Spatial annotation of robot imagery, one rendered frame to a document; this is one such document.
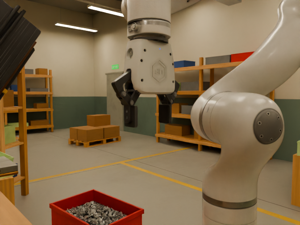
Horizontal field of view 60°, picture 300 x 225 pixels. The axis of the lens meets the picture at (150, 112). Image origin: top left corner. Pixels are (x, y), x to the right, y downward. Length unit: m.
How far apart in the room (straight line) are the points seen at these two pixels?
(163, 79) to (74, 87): 10.37
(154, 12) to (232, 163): 0.32
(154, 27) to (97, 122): 7.03
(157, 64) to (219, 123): 0.17
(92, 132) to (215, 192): 6.37
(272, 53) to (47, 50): 10.14
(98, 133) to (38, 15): 5.40
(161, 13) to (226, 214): 0.42
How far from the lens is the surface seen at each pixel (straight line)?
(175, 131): 6.88
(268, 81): 0.64
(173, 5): 0.64
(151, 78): 0.48
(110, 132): 7.26
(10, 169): 0.92
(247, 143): 0.50
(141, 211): 1.04
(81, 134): 6.93
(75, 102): 10.85
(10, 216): 1.15
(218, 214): 0.61
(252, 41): 6.31
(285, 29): 0.67
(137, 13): 0.50
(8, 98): 3.75
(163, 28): 0.49
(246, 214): 0.61
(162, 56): 0.50
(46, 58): 10.50
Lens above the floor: 1.35
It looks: 4 degrees down
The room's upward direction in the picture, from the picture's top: straight up
